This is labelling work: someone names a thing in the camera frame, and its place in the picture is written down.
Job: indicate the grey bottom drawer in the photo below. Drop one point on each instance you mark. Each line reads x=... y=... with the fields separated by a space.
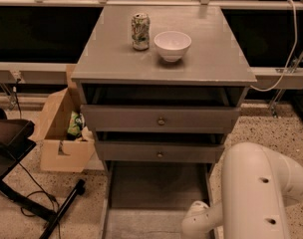
x=148 y=200

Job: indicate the grey drawer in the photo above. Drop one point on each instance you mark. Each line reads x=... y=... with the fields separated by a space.
x=148 y=200
x=160 y=119
x=159 y=151

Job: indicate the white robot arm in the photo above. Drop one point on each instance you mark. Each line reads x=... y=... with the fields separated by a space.
x=257 y=184

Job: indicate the grey middle drawer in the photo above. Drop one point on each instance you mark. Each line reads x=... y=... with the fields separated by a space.
x=159 y=151

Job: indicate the grey drawer cabinet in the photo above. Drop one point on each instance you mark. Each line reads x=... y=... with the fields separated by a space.
x=212 y=73

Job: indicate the grey top drawer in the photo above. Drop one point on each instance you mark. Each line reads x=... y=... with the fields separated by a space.
x=160 y=119

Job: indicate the green snack bag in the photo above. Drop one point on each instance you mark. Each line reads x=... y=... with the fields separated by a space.
x=76 y=124

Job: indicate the cardboard box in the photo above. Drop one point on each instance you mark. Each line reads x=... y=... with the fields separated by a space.
x=57 y=152

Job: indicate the white bowl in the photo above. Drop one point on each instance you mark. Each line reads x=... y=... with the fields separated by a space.
x=172 y=45

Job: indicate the green white soda can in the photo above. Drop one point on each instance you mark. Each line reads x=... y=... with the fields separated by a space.
x=141 y=31

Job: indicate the black stand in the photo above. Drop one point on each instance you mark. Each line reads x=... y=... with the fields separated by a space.
x=9 y=158

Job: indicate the dark bag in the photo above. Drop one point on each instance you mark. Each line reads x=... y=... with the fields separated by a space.
x=14 y=133

